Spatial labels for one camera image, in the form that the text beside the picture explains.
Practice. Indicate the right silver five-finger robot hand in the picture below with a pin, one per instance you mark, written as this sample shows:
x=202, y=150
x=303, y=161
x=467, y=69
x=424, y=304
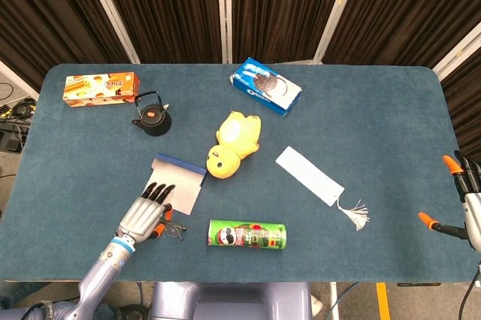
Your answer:
x=471, y=215

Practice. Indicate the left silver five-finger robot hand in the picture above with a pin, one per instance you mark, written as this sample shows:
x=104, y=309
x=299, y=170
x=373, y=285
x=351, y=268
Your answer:
x=139, y=218

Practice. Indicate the thin black-framed eyeglasses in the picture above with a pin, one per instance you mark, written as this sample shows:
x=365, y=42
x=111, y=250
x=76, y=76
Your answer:
x=177, y=227

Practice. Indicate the blue grey folding glasses case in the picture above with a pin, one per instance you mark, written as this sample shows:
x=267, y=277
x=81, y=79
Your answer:
x=180, y=185

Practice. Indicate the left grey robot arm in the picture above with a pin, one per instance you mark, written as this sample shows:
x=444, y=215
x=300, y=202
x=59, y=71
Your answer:
x=105, y=263

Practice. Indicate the small black teapot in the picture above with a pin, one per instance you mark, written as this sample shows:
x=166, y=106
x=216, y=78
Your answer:
x=152, y=121

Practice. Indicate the green Pringles can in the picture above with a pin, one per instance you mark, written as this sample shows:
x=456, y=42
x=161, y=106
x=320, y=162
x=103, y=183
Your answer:
x=248, y=236

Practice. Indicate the grey robot torso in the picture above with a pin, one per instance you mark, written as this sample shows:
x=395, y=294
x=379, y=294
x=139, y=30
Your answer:
x=225, y=301

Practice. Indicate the yellow floor tape strip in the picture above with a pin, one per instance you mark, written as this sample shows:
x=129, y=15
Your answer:
x=383, y=301

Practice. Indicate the yellow duck plush toy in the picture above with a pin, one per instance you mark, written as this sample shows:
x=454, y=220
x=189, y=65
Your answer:
x=236, y=136

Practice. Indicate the orange biscuit box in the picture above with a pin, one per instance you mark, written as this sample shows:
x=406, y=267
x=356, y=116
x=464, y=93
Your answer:
x=97, y=89

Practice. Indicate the blue felt tablecloth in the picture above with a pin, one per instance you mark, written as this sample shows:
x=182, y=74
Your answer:
x=376, y=109

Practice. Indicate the black floor power box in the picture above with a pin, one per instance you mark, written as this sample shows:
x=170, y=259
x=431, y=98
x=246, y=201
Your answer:
x=11, y=139

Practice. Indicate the white table leg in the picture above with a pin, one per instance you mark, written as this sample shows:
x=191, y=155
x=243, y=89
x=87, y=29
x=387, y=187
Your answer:
x=333, y=301

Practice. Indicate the white bookmark with tassel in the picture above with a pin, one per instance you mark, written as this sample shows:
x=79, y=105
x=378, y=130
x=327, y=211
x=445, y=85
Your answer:
x=308, y=173

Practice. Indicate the blue Oreo cookie box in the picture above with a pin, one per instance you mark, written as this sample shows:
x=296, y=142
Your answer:
x=263, y=85

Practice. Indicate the brown fabric divider panel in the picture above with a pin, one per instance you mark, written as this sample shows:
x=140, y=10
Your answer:
x=41, y=8
x=282, y=8
x=165, y=8
x=406, y=12

